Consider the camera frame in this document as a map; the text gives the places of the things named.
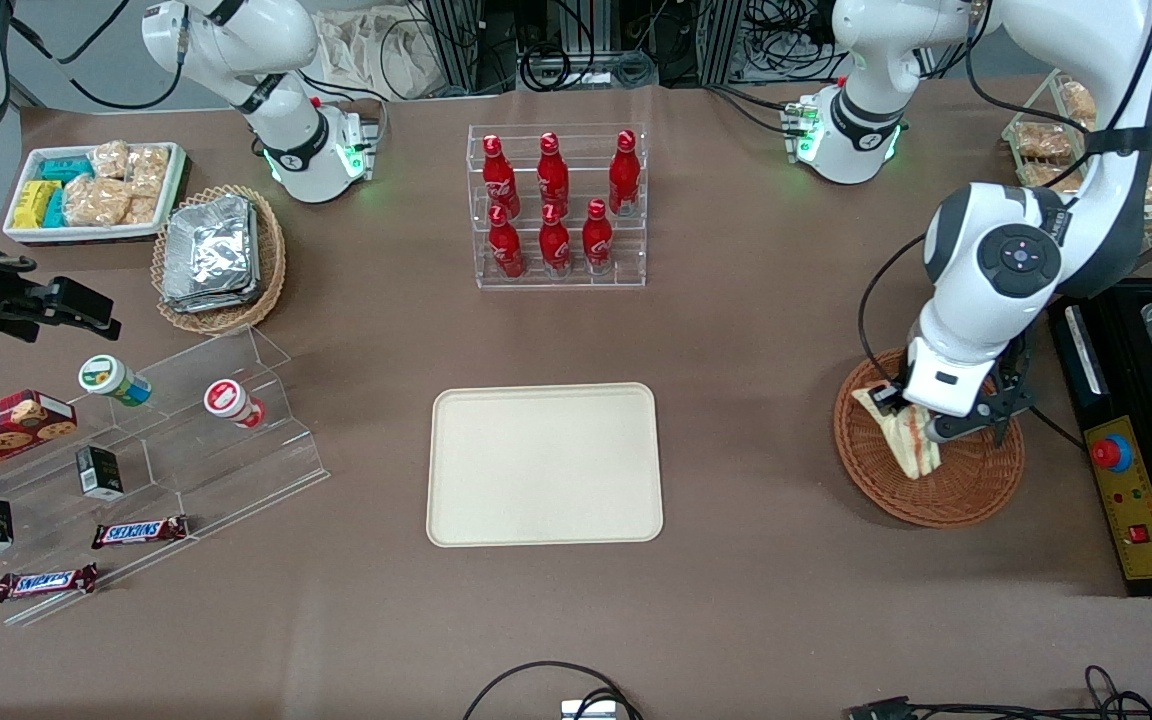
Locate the triangle sandwich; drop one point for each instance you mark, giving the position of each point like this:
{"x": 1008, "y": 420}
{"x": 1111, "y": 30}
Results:
{"x": 911, "y": 445}

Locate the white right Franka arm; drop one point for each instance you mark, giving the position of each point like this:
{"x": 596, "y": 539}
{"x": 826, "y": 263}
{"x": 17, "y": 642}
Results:
{"x": 296, "y": 150}

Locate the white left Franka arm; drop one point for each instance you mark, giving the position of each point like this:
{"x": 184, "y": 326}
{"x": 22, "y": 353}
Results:
{"x": 1016, "y": 260}

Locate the brown wicker basket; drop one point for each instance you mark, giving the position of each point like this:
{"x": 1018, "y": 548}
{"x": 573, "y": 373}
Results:
{"x": 966, "y": 480}

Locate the light wicker basket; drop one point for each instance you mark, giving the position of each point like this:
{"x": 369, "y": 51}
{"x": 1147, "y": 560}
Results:
{"x": 271, "y": 260}

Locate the cream plastic serving tray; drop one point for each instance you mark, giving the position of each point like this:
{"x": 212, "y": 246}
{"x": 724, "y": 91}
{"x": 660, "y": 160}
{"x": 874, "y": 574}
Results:
{"x": 544, "y": 465}

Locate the green sunflower lid cup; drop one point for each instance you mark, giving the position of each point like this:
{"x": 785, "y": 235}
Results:
{"x": 104, "y": 375}

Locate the black machine with yellow panel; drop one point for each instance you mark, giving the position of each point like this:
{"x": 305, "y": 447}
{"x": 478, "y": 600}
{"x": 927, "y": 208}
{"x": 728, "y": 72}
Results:
{"x": 1081, "y": 400}

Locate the white rectangular snack bin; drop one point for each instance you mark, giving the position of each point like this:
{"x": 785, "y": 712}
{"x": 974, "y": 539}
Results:
{"x": 26, "y": 232}

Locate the teal snack packet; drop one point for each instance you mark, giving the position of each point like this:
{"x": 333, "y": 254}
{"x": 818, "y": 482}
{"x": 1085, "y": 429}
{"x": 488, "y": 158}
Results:
{"x": 56, "y": 210}
{"x": 66, "y": 168}

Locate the red tartan cookie box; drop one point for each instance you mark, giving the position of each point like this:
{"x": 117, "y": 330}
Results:
{"x": 1, "y": 430}

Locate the yellow snack packet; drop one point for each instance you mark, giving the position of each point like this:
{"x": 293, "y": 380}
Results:
{"x": 34, "y": 203}

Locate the clear bag of crackers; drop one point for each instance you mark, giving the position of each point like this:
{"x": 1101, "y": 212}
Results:
{"x": 109, "y": 158}
{"x": 149, "y": 170}
{"x": 96, "y": 200}
{"x": 143, "y": 210}

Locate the red emergency stop button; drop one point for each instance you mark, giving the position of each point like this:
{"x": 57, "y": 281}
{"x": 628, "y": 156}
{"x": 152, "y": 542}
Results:
{"x": 1112, "y": 452}

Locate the silver foil wrapped pack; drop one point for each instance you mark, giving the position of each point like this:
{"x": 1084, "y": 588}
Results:
{"x": 208, "y": 250}

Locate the small black barcode carton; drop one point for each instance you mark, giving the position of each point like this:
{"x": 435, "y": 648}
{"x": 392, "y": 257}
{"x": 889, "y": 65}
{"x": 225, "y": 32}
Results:
{"x": 99, "y": 472}

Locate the red strawberry lid cup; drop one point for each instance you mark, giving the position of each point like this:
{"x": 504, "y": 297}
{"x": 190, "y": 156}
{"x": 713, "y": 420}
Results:
{"x": 226, "y": 398}

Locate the clear acrylic stepped shelf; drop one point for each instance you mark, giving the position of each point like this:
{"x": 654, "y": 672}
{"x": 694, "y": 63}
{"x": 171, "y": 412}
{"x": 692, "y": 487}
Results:
{"x": 216, "y": 470}

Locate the Snickers chocolate bar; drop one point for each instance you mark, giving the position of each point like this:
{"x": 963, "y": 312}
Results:
{"x": 141, "y": 532}
{"x": 46, "y": 582}

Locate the red cola bottle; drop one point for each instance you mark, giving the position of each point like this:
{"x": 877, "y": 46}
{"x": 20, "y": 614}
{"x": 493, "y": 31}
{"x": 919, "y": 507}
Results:
{"x": 553, "y": 178}
{"x": 506, "y": 250}
{"x": 597, "y": 242}
{"x": 499, "y": 180}
{"x": 624, "y": 178}
{"x": 555, "y": 248}

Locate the clear acrylic bottle rack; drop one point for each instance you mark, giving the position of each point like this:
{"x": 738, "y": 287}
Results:
{"x": 556, "y": 282}

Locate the beige plastic bag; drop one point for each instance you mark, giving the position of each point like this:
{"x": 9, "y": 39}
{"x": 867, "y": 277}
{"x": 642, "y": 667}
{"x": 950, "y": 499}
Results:
{"x": 376, "y": 50}

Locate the small grey device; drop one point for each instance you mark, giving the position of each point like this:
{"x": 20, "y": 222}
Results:
{"x": 588, "y": 710}

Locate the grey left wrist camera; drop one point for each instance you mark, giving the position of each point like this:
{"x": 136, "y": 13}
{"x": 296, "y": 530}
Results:
{"x": 951, "y": 430}

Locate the aluminium frame post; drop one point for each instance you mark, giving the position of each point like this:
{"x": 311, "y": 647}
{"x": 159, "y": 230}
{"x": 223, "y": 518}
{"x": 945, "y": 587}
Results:
{"x": 721, "y": 40}
{"x": 466, "y": 45}

